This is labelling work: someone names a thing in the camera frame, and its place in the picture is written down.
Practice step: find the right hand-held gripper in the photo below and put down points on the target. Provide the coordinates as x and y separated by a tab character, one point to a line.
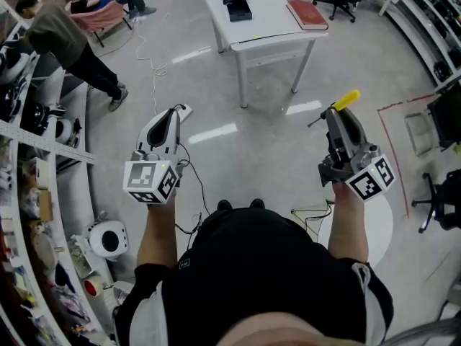
347	139

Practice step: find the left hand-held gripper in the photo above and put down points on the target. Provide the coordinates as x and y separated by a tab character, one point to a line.
144	177

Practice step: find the person's left forearm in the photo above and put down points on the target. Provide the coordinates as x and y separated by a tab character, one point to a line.
158	233

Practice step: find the person's right forearm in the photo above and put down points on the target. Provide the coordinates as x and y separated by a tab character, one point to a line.
347	225

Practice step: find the white round robot head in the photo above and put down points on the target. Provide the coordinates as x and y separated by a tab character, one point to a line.
108	240

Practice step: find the red floor tape line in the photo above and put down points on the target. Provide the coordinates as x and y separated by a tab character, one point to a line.
394	150

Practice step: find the white power strip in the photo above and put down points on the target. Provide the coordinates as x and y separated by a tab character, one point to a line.
187	111

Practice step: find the clear plastic bin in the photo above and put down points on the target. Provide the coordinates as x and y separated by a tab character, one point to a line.
419	133

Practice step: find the person's black shoes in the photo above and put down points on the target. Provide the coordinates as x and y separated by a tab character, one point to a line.
240	204

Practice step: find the red book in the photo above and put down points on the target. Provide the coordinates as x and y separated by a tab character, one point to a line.
307	13

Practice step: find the white storage shelf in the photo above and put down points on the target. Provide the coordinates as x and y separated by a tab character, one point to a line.
428	24
32	178

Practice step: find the white round stool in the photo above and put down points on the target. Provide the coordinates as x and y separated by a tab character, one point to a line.
378	229

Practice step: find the person's black shirt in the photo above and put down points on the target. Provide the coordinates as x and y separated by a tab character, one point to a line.
252	269

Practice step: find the pink lounge chair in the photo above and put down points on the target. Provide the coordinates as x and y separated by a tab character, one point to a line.
101	18

